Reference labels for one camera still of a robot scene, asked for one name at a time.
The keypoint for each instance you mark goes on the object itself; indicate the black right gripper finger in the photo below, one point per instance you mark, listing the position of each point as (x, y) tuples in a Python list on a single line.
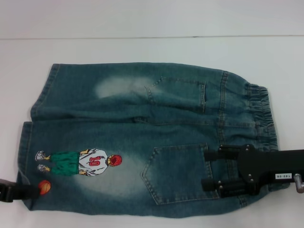
[(225, 187), (225, 155)]

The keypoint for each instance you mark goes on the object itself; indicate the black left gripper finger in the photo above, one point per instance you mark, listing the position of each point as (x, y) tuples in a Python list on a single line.
[(21, 192)]

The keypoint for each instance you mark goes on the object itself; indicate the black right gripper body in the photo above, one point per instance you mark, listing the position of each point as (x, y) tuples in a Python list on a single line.
[(266, 166)]

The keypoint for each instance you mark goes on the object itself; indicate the blue denim shorts with print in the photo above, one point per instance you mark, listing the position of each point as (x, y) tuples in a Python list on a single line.
[(178, 118)]

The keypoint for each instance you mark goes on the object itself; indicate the silver metal elbow connector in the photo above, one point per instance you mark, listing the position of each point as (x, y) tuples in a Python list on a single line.
[(299, 184)]

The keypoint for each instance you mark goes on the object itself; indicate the white numbered label sticker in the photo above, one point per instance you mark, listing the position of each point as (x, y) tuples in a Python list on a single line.
[(283, 176)]

